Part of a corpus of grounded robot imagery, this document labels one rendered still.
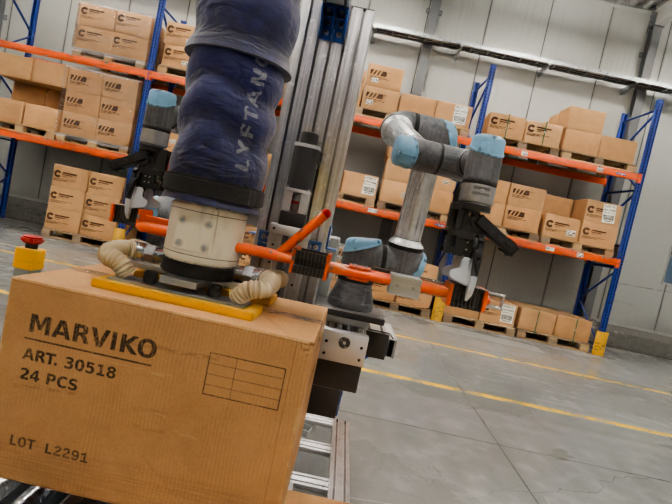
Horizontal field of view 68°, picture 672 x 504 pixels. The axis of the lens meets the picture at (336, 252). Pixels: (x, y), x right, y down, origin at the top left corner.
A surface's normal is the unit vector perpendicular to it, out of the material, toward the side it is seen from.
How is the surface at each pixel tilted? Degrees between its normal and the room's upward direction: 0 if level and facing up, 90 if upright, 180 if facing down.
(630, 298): 90
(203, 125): 73
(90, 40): 91
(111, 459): 90
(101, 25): 89
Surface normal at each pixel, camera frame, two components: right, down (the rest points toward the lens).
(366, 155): -0.03, 0.07
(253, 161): 0.79, -0.06
